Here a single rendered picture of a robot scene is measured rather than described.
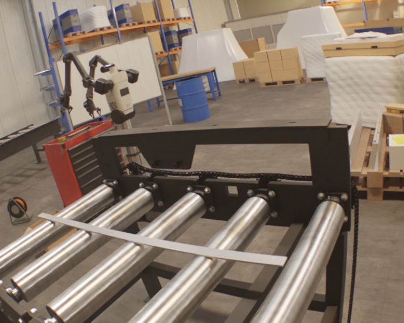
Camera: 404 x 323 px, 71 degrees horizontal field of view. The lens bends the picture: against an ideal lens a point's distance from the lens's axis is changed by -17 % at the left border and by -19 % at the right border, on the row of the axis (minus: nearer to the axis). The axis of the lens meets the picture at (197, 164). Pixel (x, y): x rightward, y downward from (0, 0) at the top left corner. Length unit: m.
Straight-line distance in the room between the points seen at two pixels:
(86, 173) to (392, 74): 3.70
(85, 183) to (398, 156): 2.97
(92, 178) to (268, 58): 7.05
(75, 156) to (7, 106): 8.48
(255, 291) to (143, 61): 5.55
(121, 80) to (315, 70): 6.97
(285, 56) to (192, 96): 3.61
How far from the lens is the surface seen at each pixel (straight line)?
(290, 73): 9.48
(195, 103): 6.83
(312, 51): 9.38
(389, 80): 4.27
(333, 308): 1.56
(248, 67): 11.24
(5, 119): 11.65
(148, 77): 6.28
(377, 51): 4.32
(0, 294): 1.20
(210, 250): 1.01
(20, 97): 11.98
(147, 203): 1.58
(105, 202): 1.78
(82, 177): 3.48
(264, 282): 1.06
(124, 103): 3.18
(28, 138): 6.53
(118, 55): 6.10
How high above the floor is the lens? 1.49
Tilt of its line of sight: 19 degrees down
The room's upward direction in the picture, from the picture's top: 13 degrees counter-clockwise
